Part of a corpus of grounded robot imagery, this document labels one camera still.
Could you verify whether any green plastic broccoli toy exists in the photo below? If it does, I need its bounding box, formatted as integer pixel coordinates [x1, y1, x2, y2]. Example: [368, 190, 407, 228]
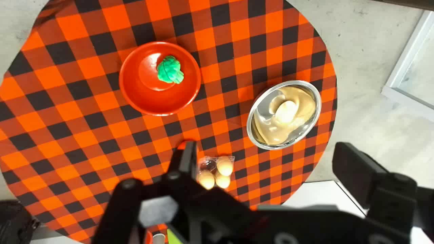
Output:
[156, 54, 186, 85]

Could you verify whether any orange black checkered tablecloth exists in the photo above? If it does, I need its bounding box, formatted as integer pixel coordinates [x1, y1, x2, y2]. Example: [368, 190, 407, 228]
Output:
[0, 0, 340, 242]

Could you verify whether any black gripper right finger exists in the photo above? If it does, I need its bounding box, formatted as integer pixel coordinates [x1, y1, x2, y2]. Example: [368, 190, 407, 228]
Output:
[331, 140, 434, 244]

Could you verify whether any silver metal bowl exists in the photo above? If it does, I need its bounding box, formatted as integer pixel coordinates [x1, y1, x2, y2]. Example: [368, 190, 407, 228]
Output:
[246, 78, 323, 151]

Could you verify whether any beige toy egg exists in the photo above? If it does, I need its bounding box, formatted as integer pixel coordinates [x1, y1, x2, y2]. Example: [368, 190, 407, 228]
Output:
[215, 173, 232, 189]
[216, 157, 235, 177]
[197, 169, 217, 190]

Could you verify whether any orange plastic bowl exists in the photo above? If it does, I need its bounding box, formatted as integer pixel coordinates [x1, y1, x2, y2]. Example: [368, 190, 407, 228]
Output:
[118, 40, 204, 117]

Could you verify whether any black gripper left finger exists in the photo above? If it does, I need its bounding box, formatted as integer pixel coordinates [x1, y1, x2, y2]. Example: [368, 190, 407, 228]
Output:
[93, 139, 201, 244]

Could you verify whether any beige bread toy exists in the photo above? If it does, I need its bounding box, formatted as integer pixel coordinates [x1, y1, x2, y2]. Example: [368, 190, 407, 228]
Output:
[273, 98, 299, 127]

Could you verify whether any clear plastic egg bag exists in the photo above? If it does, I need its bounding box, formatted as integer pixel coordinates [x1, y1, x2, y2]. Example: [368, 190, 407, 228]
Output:
[197, 153, 238, 190]

